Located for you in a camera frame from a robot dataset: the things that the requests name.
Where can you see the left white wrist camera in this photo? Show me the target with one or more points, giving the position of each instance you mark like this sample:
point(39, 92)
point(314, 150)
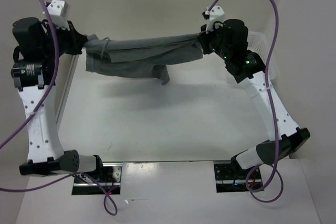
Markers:
point(58, 11)

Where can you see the aluminium table edge rail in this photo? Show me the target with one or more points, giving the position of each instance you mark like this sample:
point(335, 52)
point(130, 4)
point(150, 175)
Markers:
point(65, 98)

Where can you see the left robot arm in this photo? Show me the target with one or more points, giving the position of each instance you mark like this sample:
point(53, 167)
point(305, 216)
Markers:
point(40, 45)

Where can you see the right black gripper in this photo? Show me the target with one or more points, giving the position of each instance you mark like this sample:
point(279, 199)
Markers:
point(204, 38)

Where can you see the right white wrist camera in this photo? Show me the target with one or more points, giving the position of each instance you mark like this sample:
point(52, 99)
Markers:
point(216, 14)

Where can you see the white plastic basket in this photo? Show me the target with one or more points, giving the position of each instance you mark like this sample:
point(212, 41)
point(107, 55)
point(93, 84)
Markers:
point(257, 42)

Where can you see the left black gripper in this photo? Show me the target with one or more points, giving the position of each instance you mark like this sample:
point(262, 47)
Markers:
point(76, 39)

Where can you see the grey shorts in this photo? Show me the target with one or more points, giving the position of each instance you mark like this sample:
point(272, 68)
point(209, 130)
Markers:
point(142, 58)

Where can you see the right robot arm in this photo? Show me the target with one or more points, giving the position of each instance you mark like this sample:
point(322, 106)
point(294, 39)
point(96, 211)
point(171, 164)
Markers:
point(228, 40)

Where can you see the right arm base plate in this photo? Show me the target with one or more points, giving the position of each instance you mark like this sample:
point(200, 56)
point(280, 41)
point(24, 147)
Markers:
point(226, 180)

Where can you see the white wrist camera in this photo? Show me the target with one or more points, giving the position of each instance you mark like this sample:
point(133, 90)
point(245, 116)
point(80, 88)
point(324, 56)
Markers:
point(216, 14)
point(58, 11)

